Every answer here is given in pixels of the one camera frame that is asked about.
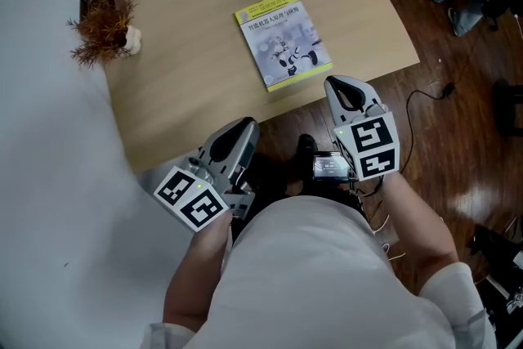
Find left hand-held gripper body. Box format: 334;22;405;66
153;153;257;233

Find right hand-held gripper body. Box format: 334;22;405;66
333;102;400;181

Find yellow-edged paperback book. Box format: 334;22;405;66
234;0;334;93

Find person's left forearm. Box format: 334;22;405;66
162;212;234;334

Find person's right forearm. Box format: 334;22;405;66
378;171;458;295

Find person's black trousers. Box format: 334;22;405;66
230;142;369;226

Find person's black shoe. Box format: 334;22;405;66
294;133;319;168

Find black device with screen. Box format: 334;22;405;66
312;150;353;181

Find light wooden table white legs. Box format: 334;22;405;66
97;0;421;175

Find black chair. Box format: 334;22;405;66
492;78;523;136

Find person's white shirt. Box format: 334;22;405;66
149;195;498;349

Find black equipment pile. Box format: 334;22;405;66
467;222;523;349

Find brown dried plant white vase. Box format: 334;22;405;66
65;0;143;69

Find black floor cable with adapter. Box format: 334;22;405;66
398;81;457;172

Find thin white cable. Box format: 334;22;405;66
367;212;408;262

